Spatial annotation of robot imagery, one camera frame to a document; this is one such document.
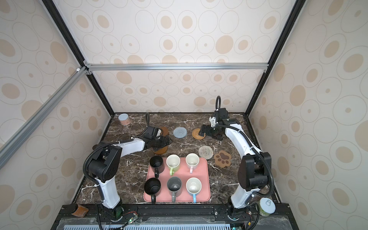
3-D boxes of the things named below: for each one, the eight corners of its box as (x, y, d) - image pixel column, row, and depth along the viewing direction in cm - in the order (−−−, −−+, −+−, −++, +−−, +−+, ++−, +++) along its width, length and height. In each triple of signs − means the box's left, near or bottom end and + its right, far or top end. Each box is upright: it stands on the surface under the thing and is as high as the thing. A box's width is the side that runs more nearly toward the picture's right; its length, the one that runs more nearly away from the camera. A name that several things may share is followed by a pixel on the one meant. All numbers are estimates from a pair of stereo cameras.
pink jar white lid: (119, 125, 114) (116, 120, 110) (122, 118, 119) (119, 113, 115) (129, 125, 114) (126, 120, 110) (131, 118, 119) (129, 113, 115)
